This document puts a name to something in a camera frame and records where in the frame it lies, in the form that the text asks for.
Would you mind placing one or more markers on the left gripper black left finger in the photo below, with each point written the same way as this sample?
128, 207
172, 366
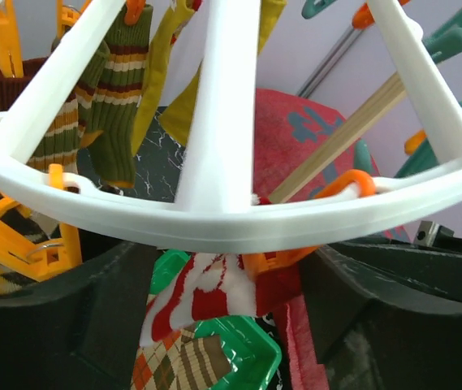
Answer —
80, 329

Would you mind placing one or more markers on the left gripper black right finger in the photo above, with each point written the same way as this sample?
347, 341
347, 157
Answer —
372, 332

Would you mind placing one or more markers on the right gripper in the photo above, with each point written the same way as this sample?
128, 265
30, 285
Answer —
431, 271

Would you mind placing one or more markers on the red white striped sock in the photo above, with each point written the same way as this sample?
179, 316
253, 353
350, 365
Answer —
216, 285

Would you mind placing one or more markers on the white round clip hanger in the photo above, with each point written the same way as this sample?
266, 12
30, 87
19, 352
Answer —
213, 211

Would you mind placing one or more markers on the orange argyle sock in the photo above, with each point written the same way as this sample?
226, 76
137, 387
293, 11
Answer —
156, 367

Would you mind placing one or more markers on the orange clothespin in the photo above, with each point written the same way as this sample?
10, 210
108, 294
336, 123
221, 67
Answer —
319, 228
37, 261
414, 142

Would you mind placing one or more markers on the green plastic tray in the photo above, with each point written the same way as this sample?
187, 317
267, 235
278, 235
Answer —
253, 356

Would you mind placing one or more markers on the brown beige striped sock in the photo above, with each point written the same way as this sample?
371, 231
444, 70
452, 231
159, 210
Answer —
202, 363

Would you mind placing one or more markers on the striped green brown sock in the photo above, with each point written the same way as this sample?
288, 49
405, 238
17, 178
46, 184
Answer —
99, 114

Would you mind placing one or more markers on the red patterned pillow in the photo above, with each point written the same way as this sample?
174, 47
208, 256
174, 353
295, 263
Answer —
287, 130

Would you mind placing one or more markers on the mustard yellow sock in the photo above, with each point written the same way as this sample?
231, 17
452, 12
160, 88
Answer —
237, 32
176, 17

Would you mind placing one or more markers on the wooden clothes rack frame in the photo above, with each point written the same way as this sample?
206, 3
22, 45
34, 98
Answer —
371, 111

